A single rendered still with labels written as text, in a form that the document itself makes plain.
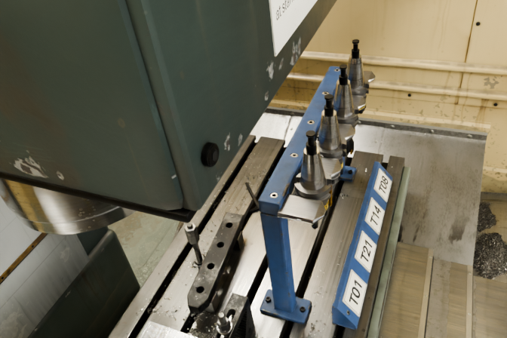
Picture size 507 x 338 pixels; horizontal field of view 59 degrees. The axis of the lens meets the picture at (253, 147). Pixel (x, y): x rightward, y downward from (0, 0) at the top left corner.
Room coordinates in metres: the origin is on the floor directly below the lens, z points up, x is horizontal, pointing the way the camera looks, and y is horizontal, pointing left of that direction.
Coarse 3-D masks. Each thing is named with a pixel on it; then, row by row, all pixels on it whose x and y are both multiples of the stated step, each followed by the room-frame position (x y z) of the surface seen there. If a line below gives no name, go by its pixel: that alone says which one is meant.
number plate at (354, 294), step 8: (352, 272) 0.56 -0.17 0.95; (352, 280) 0.55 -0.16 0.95; (360, 280) 0.55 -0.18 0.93; (352, 288) 0.53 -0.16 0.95; (360, 288) 0.54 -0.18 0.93; (344, 296) 0.51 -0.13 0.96; (352, 296) 0.52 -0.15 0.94; (360, 296) 0.52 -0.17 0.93; (352, 304) 0.50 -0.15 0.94; (360, 304) 0.51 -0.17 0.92; (360, 312) 0.49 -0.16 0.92
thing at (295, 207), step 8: (288, 200) 0.53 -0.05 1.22; (296, 200) 0.53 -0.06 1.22; (304, 200) 0.53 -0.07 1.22; (312, 200) 0.53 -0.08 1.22; (320, 200) 0.52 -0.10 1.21; (288, 208) 0.52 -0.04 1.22; (296, 208) 0.51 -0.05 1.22; (304, 208) 0.51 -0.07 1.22; (312, 208) 0.51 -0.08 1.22; (320, 208) 0.51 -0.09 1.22; (280, 216) 0.50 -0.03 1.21; (288, 216) 0.50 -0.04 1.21; (296, 216) 0.50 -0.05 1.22; (304, 216) 0.49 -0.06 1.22; (312, 216) 0.49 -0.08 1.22; (320, 216) 0.49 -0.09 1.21; (312, 224) 0.48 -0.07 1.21
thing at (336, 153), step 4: (340, 136) 0.67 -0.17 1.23; (344, 140) 0.66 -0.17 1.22; (344, 144) 0.65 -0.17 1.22; (320, 148) 0.65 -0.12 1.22; (340, 148) 0.65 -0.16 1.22; (344, 148) 0.65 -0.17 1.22; (320, 152) 0.64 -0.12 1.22; (324, 152) 0.63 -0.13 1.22; (328, 152) 0.63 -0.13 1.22; (332, 152) 0.63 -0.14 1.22; (336, 152) 0.63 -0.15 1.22; (340, 152) 0.63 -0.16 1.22; (344, 152) 0.65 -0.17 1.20; (324, 156) 0.63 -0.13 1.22; (328, 156) 0.63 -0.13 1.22; (332, 156) 0.63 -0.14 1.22; (336, 156) 0.63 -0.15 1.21; (340, 156) 0.64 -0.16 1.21; (340, 160) 0.63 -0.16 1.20
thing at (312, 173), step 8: (304, 152) 0.56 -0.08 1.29; (304, 160) 0.56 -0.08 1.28; (312, 160) 0.55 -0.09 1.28; (320, 160) 0.55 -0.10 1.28; (304, 168) 0.55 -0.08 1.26; (312, 168) 0.55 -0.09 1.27; (320, 168) 0.55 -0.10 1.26; (304, 176) 0.55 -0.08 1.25; (312, 176) 0.54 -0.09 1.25; (320, 176) 0.55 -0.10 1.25; (304, 184) 0.55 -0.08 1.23; (312, 184) 0.54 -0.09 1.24; (320, 184) 0.54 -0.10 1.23
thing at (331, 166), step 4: (324, 160) 0.62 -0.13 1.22; (328, 160) 0.62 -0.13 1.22; (332, 160) 0.62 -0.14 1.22; (336, 160) 0.62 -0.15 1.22; (324, 164) 0.61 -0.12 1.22; (328, 164) 0.61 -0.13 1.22; (332, 164) 0.61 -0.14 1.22; (336, 164) 0.61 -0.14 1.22; (340, 164) 0.61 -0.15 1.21; (300, 168) 0.61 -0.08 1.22; (324, 168) 0.60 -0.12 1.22; (328, 168) 0.60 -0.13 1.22; (332, 168) 0.60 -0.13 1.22; (336, 168) 0.60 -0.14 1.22; (340, 168) 0.60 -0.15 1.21; (300, 172) 0.60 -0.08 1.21; (328, 172) 0.59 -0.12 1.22; (332, 172) 0.59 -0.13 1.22; (336, 172) 0.59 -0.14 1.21; (332, 176) 0.58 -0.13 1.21
